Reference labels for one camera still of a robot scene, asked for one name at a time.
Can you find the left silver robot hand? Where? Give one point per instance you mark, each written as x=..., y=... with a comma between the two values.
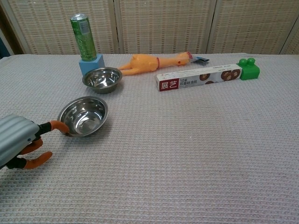
x=14, y=137

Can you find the stainless steel bowl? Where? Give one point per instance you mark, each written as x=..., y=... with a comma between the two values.
x=84, y=116
x=102, y=124
x=102, y=80

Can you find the light blue foam block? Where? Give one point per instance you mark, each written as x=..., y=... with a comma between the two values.
x=90, y=65

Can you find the green drink can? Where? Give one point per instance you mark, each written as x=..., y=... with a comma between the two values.
x=84, y=37

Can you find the yellow rubber chicken toy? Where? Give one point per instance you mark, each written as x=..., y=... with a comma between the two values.
x=142, y=64

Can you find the beige woven tablecloth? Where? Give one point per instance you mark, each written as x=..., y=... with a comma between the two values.
x=175, y=151

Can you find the woven folding screen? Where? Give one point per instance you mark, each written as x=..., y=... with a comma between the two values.
x=163, y=25

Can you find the long baking paper box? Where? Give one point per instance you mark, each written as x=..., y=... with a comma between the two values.
x=198, y=79

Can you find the small dark packet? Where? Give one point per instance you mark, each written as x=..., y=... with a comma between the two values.
x=201, y=60

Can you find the green toy building block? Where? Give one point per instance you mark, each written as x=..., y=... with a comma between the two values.
x=250, y=71

